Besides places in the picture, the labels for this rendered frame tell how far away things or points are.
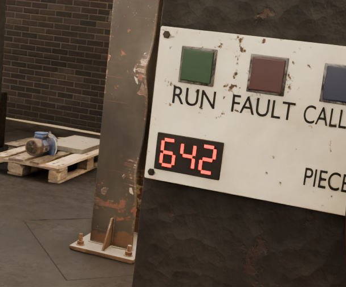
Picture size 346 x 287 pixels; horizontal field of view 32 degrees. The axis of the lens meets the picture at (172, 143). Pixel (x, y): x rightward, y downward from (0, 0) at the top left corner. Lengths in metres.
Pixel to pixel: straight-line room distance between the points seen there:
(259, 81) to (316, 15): 0.09
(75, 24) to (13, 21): 0.86
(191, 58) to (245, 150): 0.12
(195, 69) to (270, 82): 0.09
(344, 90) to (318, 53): 0.05
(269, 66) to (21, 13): 7.26
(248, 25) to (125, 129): 2.68
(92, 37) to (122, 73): 4.06
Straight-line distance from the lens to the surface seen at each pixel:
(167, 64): 0.70
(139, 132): 3.32
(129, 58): 3.32
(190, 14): 0.71
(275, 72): 0.67
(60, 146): 5.46
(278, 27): 0.69
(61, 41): 7.57
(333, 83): 0.66
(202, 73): 0.68
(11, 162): 5.07
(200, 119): 0.69
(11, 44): 7.94
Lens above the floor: 1.22
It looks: 10 degrees down
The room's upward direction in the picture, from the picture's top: 7 degrees clockwise
